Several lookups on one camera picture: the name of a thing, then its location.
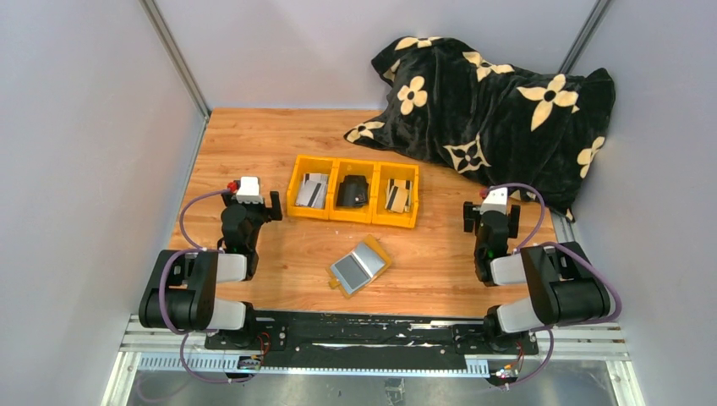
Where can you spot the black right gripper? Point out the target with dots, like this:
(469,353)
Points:
(471,216)

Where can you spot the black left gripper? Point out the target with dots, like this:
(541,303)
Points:
(230,201)

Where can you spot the yellow leather card holder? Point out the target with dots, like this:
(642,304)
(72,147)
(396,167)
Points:
(359,268)

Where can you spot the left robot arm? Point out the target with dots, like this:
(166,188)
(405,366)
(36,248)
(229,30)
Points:
(180,295)

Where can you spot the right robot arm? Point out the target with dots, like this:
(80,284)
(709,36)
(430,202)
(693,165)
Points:
(562,288)

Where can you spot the silver card stack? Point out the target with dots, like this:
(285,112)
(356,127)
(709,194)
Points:
(313,191)

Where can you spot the yellow bin with silver cards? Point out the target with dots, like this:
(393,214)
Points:
(310,164)

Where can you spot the yellow bin with black cards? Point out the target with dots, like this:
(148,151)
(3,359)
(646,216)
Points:
(346,167)

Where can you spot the black card stack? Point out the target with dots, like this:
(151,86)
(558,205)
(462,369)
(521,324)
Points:
(353,192)

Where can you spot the beige striped card stack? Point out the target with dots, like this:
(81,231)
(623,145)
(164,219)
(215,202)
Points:
(398,195)

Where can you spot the yellow bin with beige cards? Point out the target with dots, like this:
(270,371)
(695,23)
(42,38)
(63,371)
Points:
(385,171)

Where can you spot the black floral fleece blanket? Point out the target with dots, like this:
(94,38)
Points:
(493,123)

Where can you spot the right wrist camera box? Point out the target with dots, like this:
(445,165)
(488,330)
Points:
(495,200)

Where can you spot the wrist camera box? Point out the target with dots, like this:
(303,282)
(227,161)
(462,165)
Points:
(248,191)
(495,200)

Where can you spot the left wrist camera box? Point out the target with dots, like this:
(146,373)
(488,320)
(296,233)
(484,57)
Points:
(248,191)

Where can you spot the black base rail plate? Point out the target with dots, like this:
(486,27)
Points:
(342,341)

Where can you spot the aluminium frame rail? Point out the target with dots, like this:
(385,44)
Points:
(164,33)

